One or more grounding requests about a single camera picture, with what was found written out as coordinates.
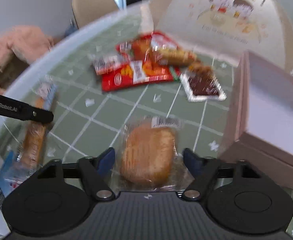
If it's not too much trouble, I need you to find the small red white snack packet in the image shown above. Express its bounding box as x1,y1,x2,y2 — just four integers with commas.
89,53,131,75

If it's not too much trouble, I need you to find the round bread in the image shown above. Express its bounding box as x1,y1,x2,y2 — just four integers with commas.
112,115,193,192

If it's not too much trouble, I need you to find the green grid tablecloth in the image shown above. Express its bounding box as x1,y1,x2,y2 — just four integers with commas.
0,15,293,238

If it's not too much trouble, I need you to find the blue seaweed snack packet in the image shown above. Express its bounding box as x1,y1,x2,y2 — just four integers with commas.
0,150,23,201

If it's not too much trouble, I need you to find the red spicy strip packet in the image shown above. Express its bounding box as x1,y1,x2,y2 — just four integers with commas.
101,60,181,92

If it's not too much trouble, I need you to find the sausage bread packet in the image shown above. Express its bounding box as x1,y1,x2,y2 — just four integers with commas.
149,46,197,66

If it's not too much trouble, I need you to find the long bread stick packet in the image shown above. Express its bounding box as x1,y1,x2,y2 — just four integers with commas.
6,81,57,184

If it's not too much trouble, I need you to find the pink cloth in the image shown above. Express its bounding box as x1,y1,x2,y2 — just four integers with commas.
0,25,61,94

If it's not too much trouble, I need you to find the pink gift box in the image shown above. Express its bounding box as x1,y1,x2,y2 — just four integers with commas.
217,51,293,189

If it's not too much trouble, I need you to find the red chicken leg packet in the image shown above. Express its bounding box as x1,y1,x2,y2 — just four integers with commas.
115,31,178,61

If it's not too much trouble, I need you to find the beige chair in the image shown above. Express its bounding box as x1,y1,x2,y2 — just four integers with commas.
71,0,119,29

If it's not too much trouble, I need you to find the cartoon mesh food cover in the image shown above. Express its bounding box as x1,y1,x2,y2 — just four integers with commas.
149,0,293,72

